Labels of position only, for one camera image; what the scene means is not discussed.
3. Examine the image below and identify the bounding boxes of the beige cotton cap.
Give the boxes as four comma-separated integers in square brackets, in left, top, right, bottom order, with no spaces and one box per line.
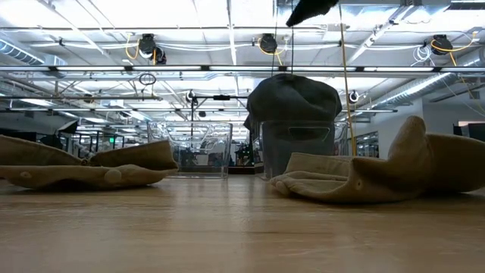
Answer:
[268,115,431,205]
[426,132,485,194]
[0,133,180,192]

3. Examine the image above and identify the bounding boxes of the linear ceiling light strip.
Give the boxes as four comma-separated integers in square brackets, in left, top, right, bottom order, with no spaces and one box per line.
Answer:
[0,64,485,74]

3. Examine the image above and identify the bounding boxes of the clear plastic bin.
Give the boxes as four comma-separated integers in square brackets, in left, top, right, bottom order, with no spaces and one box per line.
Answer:
[146,120,234,180]
[259,120,349,180]

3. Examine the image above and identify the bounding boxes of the black monitor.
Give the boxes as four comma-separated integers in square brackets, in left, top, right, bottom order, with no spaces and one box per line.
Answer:
[452,121,485,143]

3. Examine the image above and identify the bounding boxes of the black ceiling cord reel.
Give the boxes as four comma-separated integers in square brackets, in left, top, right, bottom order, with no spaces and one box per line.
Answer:
[137,33,167,65]
[430,33,454,56]
[258,33,280,55]

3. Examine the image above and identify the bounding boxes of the yellow hanging cable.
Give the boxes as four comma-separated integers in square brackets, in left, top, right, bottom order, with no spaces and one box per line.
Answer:
[337,0,358,158]

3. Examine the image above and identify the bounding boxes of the distant black metal frame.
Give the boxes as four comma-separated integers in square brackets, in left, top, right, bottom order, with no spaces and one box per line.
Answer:
[191,94,251,168]

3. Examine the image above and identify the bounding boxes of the silver ventilation duct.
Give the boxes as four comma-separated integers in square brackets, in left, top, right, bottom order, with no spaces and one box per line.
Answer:
[0,36,67,67]
[370,71,460,110]

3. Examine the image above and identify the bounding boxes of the black hanging cable loop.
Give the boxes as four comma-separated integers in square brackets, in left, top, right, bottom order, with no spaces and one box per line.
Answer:
[138,72,158,86]

